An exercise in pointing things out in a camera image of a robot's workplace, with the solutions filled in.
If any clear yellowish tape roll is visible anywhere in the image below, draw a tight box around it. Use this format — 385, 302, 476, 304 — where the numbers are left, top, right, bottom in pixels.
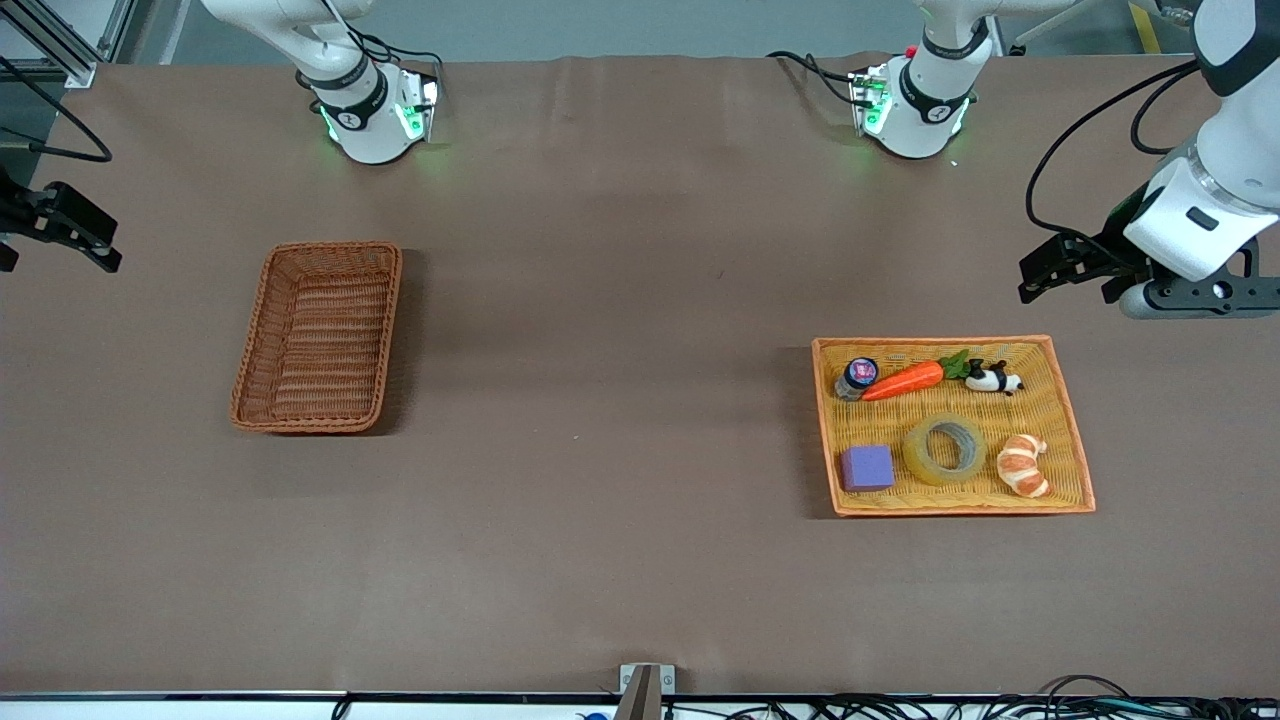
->
903, 413, 988, 488

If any metal arm base connector box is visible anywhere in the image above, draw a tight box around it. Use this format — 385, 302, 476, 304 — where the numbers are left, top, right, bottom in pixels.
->
848, 65, 893, 138
398, 66, 443, 144

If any orange wicker tray basket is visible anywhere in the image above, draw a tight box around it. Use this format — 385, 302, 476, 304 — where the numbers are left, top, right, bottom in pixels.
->
811, 335, 1097, 518

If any brown wicker basket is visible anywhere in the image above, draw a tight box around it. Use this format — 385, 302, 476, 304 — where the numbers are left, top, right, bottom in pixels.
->
229, 241, 404, 435

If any black white panda toy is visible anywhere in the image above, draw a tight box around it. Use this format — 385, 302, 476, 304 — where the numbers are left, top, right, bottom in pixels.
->
964, 359, 1025, 397

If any orange toy carrot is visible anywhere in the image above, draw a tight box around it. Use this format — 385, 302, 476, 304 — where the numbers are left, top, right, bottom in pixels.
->
860, 350, 973, 403

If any toy croissant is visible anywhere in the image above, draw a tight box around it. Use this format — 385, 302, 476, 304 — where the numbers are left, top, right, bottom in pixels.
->
996, 433, 1053, 499

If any small jar pink lid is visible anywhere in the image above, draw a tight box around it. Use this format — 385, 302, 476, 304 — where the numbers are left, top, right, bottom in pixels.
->
835, 357, 880, 402

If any purple cube block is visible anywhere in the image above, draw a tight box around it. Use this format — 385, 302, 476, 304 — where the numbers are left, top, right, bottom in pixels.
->
839, 444, 896, 493

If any brown table cover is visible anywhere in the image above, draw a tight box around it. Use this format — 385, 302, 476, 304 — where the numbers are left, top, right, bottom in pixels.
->
0, 55, 1280, 698

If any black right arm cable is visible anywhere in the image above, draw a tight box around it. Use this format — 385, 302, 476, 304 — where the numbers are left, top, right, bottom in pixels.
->
0, 58, 113, 164

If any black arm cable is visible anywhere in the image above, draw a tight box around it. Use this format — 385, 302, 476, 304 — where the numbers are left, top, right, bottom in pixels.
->
1025, 60, 1201, 241
0, 58, 113, 164

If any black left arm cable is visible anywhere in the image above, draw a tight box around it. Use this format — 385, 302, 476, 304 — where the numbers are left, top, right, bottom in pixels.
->
1025, 60, 1201, 241

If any aluminium frame profile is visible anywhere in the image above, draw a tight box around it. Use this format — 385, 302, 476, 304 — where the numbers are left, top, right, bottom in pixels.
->
0, 0, 136, 89

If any black base power cable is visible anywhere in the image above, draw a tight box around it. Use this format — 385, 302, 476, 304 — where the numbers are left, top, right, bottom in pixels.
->
767, 49, 863, 106

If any black cable bundle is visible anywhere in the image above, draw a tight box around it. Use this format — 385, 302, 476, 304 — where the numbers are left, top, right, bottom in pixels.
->
660, 675, 1280, 720

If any metal bracket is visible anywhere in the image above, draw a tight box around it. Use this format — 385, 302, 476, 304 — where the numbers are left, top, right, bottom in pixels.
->
619, 664, 676, 720

